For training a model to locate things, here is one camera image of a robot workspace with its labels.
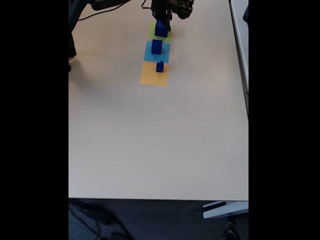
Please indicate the large blue cube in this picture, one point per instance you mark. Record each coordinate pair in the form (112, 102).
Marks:
(160, 32)

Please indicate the medium blue cube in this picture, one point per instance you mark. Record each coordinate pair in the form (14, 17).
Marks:
(156, 47)

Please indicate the small blue cube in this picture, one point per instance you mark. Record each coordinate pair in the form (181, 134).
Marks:
(160, 68)

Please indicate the green paper square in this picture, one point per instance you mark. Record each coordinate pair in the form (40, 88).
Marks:
(151, 35)

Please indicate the light blue paper square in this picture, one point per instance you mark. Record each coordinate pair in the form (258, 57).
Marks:
(166, 53)

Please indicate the orange paper square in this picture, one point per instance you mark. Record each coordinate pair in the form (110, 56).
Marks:
(150, 77)

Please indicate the white adjacent table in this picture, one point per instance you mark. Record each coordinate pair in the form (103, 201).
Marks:
(240, 37)

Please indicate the dark object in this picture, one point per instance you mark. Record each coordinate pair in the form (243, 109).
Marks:
(246, 13)

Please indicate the white table foot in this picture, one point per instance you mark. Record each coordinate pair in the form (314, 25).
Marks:
(225, 211)

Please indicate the black camera box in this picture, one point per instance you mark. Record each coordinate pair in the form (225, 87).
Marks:
(183, 8)

